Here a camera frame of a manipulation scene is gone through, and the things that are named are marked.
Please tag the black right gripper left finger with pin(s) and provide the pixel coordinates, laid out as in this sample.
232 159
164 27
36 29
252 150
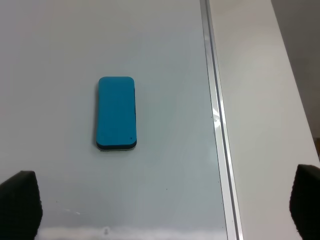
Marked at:
21 209

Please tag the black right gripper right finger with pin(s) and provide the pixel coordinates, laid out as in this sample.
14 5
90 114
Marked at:
304 204

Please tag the blue whiteboard eraser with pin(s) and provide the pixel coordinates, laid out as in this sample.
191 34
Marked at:
116 123

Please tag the white aluminium-framed whiteboard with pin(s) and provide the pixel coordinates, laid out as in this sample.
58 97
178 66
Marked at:
176 183

